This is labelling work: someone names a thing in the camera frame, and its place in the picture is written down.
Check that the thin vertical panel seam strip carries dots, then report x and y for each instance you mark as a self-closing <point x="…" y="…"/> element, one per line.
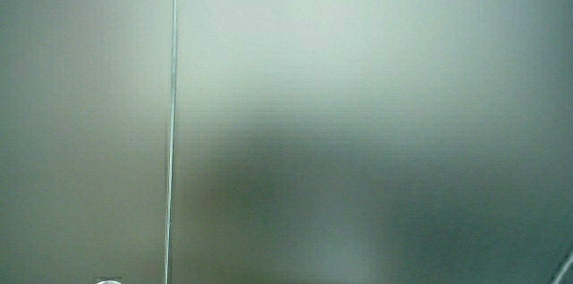
<point x="172" y="123"/>

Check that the small round metal fitting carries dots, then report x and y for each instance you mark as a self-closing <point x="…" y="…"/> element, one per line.
<point x="108" y="281"/>

